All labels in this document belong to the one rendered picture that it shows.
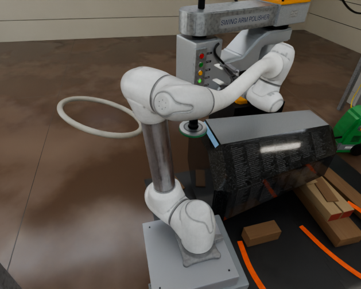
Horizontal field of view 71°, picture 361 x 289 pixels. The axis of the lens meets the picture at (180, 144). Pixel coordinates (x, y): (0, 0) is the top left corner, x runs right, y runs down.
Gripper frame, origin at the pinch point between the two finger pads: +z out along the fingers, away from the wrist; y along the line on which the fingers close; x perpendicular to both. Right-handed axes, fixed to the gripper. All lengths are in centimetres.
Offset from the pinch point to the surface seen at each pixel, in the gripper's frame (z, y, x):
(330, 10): 335, 76, 695
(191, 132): 23, 54, 2
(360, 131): -12, 112, 223
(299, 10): 16, -22, 80
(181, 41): 33.7, -8.9, -2.9
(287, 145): -16, 68, 68
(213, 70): 17.9, 6.9, 11.5
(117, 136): 5, 23, -59
